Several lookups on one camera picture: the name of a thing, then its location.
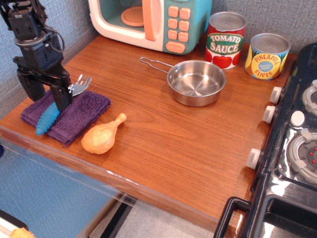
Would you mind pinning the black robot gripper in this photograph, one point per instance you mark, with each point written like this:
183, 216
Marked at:
40, 64

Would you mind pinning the blue handled metal fork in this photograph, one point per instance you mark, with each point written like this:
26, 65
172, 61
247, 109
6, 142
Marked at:
50, 115

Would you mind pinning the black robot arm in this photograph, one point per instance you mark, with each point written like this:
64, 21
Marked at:
26, 19

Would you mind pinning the purple folded towel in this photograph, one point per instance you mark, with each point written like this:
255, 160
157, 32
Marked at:
71, 123

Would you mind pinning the orange toy chicken drumstick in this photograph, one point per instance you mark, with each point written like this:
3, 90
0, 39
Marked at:
100, 138

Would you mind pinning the teal toy microwave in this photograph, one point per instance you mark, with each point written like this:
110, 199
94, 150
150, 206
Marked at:
171, 26

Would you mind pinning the small steel pan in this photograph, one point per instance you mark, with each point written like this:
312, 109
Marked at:
193, 83

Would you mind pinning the orange plush toy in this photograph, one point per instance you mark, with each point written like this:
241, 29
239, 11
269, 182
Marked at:
21, 233

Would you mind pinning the tomato sauce can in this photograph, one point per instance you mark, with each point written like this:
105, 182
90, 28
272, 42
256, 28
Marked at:
225, 36

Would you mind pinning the pineapple slices can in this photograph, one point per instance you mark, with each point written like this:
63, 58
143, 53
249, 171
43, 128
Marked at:
267, 55

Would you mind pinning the black toy stove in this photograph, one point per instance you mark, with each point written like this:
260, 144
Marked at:
283, 200

